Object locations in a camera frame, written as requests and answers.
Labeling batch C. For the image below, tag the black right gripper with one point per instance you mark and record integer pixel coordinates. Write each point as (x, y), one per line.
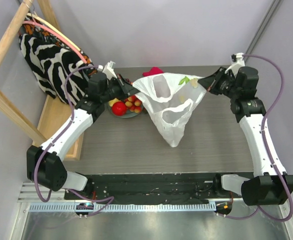
(217, 83)

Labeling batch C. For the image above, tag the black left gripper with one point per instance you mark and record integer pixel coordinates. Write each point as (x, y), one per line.
(128, 89)

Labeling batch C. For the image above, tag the white lemon print plastic bag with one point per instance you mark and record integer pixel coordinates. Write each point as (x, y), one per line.
(170, 99)

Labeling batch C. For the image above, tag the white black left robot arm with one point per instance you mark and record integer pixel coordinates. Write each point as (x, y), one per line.
(45, 163)

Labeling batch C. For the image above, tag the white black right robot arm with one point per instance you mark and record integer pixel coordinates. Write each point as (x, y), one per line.
(271, 183)

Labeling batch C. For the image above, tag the red yellow strawberry bunch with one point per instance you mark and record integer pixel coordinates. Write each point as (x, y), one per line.
(133, 104)

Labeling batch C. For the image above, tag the red apple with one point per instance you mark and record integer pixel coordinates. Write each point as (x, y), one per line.
(119, 108)

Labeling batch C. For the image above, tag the grey glass plate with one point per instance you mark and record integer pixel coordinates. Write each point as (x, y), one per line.
(128, 113)

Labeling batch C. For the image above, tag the folded red cloth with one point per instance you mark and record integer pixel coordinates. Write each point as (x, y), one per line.
(153, 71)

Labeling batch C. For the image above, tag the zebra pattern black white garment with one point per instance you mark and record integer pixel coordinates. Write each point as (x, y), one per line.
(51, 64)

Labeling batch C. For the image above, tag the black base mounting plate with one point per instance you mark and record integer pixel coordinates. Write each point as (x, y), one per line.
(156, 188)

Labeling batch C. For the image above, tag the camouflage orange black garment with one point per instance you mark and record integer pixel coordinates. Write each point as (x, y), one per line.
(32, 30)

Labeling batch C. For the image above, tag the pink clothes hanger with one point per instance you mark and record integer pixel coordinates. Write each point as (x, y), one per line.
(61, 38)

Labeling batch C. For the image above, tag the cream clothes hanger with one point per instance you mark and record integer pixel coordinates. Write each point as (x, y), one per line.
(53, 28)

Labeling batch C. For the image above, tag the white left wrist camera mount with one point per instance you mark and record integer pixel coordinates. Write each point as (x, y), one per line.
(108, 70)

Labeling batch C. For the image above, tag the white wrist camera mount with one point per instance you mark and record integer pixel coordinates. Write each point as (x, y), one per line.
(108, 70)
(237, 62)

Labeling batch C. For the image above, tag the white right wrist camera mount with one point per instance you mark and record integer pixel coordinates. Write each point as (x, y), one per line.
(237, 62)

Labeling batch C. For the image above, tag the wooden clothes rack frame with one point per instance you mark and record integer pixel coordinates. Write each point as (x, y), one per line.
(19, 85)

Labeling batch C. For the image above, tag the aluminium corner frame profile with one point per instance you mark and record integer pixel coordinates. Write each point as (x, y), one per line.
(272, 10)

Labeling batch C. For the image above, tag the aluminium cable duct rail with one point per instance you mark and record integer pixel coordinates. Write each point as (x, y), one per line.
(119, 208)

